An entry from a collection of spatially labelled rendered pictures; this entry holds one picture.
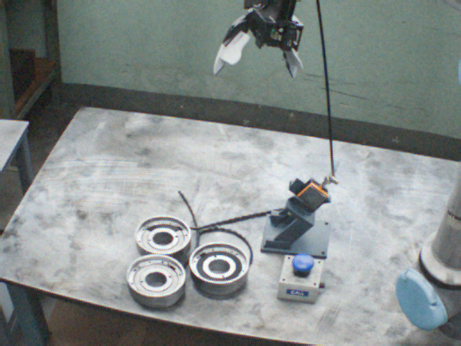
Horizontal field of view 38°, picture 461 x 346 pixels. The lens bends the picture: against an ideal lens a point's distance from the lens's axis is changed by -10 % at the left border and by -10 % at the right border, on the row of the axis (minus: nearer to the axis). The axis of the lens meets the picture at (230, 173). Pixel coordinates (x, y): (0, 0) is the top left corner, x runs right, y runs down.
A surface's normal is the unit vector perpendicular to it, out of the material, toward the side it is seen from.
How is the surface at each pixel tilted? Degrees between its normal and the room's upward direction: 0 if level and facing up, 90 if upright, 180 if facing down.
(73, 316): 0
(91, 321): 0
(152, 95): 90
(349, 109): 90
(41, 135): 0
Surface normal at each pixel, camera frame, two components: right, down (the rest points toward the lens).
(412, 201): 0.02, -0.78
